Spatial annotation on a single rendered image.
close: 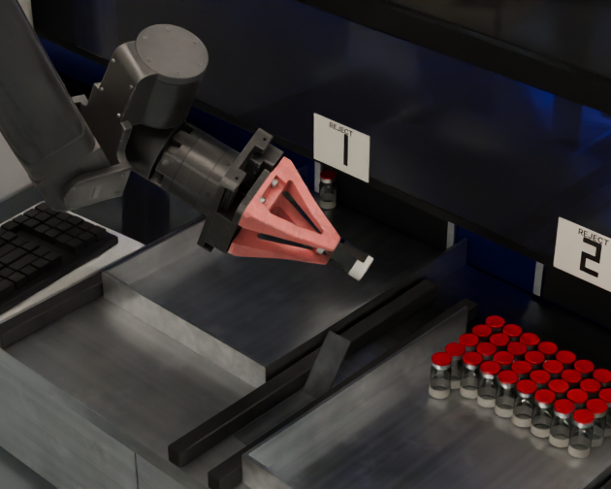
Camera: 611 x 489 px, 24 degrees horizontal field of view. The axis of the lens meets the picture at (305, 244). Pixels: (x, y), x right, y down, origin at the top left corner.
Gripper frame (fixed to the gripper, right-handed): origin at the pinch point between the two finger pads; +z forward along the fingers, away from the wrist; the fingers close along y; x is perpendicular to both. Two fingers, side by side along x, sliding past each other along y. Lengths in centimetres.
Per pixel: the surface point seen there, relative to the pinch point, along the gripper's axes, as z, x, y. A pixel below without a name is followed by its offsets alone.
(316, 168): -9, 43, -51
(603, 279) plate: 24.7, 27.4, -19.9
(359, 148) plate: -4.3, 36.0, -33.4
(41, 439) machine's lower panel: -30, 28, -141
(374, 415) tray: 12.1, 7.3, -32.7
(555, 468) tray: 29.3, 8.5, -24.9
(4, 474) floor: -35, 27, -165
